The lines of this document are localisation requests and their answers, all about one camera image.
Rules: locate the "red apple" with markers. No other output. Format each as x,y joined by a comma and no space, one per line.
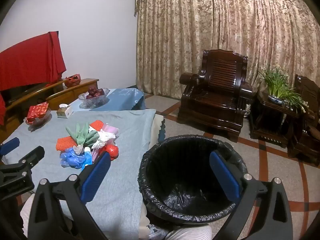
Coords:
89,96
101,91
92,90

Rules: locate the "small white tissue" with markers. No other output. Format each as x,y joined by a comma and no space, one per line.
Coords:
79,148

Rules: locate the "red patterned packet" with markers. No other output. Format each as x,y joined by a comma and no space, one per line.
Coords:
37,111

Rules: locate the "person's sneaker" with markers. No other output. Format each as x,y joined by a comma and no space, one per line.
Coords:
155,231

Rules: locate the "white tissue box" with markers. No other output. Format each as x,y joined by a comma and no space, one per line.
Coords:
65,112

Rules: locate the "orange foam net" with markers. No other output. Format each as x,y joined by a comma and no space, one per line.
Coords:
65,143
97,125

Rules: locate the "dark wooden armchair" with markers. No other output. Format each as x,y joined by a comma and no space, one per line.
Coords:
305,135
220,100

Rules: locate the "blue tablecloth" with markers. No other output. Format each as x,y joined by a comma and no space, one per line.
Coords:
120,100

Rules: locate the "red carved ornament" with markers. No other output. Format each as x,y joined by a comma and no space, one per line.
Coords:
72,80

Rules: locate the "black lined trash bin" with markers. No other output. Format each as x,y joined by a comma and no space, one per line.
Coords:
175,160

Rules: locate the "green rubber glove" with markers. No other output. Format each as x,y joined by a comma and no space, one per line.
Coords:
81,132

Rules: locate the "potted narcissus plant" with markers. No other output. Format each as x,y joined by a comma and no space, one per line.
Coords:
277,87

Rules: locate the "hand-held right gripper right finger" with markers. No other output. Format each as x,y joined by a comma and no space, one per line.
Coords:
225,177

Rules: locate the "black television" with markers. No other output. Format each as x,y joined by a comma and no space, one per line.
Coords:
17,92

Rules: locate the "patterned beige curtain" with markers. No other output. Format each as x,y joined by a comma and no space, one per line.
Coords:
187,30

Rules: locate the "white crumpled tissue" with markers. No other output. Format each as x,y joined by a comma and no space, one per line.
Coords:
102,137

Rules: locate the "glass dish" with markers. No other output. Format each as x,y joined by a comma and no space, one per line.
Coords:
40,125

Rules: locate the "blue toothpaste tube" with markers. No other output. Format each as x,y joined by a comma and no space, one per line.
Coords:
88,152

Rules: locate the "blue plastic bag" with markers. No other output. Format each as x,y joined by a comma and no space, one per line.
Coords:
71,157

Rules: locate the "red shiny wrapper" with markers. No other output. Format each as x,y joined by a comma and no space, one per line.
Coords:
113,151

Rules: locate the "red cloth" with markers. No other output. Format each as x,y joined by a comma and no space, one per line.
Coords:
30,60

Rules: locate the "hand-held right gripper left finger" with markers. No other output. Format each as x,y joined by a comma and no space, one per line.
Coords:
96,177

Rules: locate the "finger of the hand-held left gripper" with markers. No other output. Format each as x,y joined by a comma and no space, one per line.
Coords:
10,146
32,155

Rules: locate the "glass fruit bowl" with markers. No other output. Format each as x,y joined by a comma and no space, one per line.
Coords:
91,102

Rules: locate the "dark wooden side table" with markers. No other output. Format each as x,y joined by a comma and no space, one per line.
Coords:
270,120

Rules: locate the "grey tablecloth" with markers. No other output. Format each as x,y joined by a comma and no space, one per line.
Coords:
125,130

